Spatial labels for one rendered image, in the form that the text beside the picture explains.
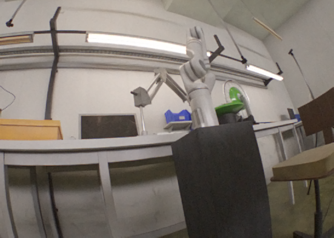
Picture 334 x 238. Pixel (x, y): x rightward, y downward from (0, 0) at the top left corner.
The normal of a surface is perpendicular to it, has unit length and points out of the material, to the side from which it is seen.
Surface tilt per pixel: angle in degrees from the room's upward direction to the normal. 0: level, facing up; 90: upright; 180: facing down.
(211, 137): 90
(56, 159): 90
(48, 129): 94
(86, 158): 90
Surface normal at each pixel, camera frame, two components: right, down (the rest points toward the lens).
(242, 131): 0.30, -0.36
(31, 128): 0.54, -0.30
